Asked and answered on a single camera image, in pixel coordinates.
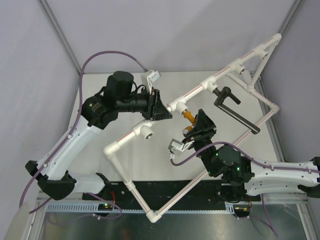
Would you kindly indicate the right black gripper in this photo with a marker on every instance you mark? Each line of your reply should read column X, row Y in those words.
column 203, row 128

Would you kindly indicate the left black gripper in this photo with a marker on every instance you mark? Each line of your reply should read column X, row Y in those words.
column 157, row 111

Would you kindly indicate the white PVC pipe frame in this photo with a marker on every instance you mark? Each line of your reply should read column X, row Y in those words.
column 144, row 127

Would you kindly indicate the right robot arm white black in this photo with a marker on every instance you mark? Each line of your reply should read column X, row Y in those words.
column 255, row 177

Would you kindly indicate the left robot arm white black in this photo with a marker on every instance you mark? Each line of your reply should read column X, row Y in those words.
column 97, row 111

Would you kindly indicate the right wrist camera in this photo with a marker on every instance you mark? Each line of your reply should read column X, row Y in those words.
column 176, row 147

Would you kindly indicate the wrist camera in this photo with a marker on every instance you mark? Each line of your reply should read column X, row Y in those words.
column 176, row 147
column 148, row 78

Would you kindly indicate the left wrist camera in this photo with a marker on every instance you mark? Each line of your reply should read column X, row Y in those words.
column 148, row 78

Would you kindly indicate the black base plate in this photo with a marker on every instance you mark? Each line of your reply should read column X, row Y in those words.
column 206, row 195

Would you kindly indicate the white slotted cable duct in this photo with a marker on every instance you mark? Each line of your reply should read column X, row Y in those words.
column 74, row 207

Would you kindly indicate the aluminium frame rail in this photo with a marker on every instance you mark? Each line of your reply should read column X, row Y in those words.
column 270, row 198

